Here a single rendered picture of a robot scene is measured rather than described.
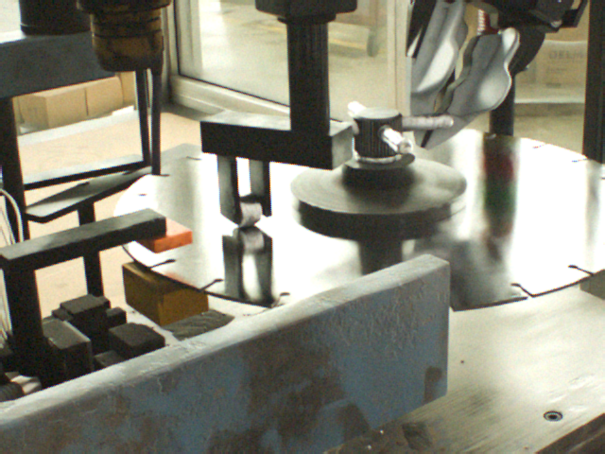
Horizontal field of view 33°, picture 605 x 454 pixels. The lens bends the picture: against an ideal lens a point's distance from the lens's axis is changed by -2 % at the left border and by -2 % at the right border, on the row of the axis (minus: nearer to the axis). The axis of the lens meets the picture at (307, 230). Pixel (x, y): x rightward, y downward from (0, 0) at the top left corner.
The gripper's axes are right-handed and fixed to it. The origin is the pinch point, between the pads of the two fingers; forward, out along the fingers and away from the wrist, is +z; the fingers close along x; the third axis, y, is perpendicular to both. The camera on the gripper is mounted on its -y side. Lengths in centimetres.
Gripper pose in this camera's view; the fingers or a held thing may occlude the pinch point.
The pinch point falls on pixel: (424, 128)
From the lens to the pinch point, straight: 66.3
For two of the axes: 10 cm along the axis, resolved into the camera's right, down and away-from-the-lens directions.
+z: -4.2, 9.1, 0.5
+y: 2.1, 1.5, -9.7
